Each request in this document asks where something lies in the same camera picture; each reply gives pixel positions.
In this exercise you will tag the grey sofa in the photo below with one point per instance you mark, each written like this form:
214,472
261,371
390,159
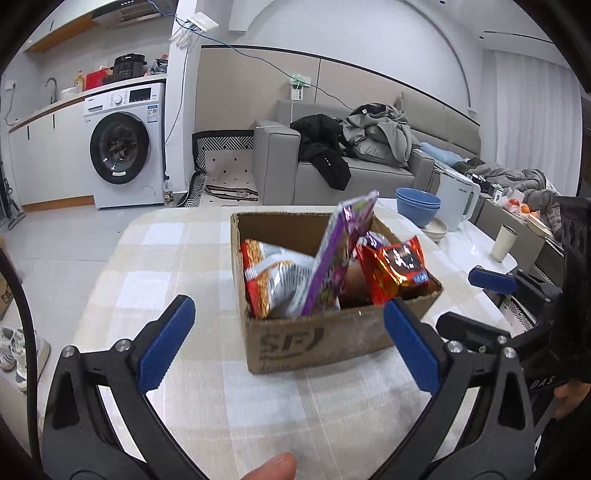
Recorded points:
369,184

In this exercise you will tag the blue bowl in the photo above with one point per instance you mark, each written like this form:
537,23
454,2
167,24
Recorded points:
418,196
418,216

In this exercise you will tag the large cardboard box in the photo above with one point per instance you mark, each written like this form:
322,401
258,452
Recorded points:
314,341

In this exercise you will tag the white sneaker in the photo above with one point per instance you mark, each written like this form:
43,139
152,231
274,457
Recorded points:
9,348
41,355

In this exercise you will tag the white bowl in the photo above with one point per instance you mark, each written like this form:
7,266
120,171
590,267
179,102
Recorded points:
68,92

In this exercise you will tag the white curtain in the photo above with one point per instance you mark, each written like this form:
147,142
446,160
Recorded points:
531,115

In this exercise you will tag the white small bowls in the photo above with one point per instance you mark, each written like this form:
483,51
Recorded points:
438,226

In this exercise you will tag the steel range hood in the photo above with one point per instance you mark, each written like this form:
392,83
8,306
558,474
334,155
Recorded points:
129,14

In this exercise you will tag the cream tall cup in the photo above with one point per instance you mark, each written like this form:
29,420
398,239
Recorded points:
503,244

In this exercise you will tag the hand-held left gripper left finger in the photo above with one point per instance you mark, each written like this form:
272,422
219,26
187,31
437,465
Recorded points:
168,337

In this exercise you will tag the orange fruit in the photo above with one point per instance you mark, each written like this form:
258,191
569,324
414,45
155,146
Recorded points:
530,211

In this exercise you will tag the white base cabinet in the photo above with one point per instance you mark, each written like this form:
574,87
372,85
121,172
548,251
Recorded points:
51,157

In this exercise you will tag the metal faucet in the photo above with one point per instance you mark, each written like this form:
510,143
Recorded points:
54,90

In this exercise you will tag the black pressure cooker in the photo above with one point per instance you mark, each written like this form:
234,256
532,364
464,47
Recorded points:
129,68

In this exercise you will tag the yellow bottle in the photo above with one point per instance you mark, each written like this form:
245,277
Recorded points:
80,82

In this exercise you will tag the grey blanket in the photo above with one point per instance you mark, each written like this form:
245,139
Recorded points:
531,177

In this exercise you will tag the white wall socket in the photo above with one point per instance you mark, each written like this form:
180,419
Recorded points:
299,87

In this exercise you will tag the black jacket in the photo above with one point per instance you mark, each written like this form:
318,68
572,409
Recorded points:
318,134

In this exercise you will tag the plastic drink bottle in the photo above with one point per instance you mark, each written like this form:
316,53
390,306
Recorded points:
168,191

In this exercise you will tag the person's right hand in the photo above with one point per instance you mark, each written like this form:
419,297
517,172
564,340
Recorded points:
575,399

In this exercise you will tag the light blue cloth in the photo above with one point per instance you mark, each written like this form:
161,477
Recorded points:
441,154

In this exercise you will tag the red fruit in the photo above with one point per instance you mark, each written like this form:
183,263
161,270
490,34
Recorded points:
514,202

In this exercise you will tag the person's left hand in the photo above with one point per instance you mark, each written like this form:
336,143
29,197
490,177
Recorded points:
272,470

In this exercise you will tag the red dark printed snack packet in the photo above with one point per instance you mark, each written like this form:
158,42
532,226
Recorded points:
392,272

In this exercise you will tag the grey side cabinet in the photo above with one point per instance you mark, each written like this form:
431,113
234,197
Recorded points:
487,212

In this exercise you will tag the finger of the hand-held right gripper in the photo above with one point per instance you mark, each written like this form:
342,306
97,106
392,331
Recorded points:
489,278
475,330

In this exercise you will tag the dark plastic bag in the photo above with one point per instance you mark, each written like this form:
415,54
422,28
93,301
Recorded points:
158,67

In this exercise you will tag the purple candy bag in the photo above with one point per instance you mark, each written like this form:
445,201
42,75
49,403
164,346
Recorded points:
332,258

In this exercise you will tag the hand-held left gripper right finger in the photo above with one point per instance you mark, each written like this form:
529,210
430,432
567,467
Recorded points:
411,341

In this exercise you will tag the white wall cabinet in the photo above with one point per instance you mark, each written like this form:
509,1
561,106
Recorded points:
60,18

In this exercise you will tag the white router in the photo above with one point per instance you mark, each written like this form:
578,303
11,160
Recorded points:
203,22

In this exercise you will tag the white washing machine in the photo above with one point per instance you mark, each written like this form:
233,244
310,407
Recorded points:
154,138

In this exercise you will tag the beige bowl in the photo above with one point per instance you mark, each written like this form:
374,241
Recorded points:
540,226

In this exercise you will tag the red white noodle snack bag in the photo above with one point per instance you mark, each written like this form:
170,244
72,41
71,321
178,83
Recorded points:
272,281

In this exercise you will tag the beige checked tablecloth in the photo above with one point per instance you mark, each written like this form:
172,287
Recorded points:
161,249

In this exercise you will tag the white electric kettle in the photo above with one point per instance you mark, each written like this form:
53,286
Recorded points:
457,198

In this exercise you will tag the small brown cardboard box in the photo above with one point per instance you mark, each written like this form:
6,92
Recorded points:
5,295

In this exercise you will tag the red box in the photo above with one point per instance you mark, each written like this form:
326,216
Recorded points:
99,79

